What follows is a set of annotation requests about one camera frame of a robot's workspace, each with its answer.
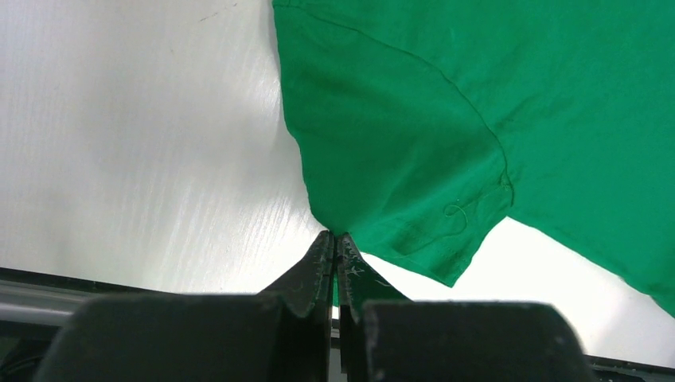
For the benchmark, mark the aluminium front frame rail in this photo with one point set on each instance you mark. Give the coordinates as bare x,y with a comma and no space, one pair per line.
40,305

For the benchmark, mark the green t-shirt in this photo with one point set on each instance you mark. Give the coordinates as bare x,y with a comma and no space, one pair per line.
423,124

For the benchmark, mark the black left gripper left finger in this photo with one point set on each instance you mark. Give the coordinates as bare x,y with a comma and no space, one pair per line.
280,334

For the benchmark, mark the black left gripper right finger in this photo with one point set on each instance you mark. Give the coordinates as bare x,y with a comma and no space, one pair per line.
386,337

